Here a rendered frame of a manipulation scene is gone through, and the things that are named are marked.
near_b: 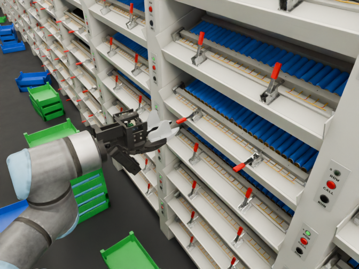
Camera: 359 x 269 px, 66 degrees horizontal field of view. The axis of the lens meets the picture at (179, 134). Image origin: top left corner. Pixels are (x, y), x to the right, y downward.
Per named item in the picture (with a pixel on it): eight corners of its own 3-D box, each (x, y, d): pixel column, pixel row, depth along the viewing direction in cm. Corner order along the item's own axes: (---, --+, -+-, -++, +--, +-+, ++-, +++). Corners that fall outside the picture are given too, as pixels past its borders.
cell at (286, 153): (303, 145, 75) (287, 160, 74) (297, 141, 77) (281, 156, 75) (303, 141, 74) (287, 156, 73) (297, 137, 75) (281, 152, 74)
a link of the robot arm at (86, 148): (85, 183, 59) (71, 158, 65) (107, 174, 61) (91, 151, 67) (77, 151, 53) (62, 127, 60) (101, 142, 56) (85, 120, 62)
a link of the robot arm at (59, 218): (23, 242, 62) (4, 204, 55) (57, 204, 71) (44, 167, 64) (59, 254, 59) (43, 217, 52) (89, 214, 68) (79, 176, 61)
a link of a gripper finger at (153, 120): (172, 107, 70) (142, 119, 65) (171, 126, 74) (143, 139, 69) (164, 102, 72) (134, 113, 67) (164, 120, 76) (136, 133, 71)
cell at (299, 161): (317, 153, 73) (300, 168, 71) (310, 149, 74) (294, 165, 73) (317, 149, 71) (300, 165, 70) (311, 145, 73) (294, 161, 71)
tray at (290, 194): (297, 213, 69) (297, 196, 63) (166, 108, 109) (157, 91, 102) (348, 162, 73) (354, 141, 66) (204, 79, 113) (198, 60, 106)
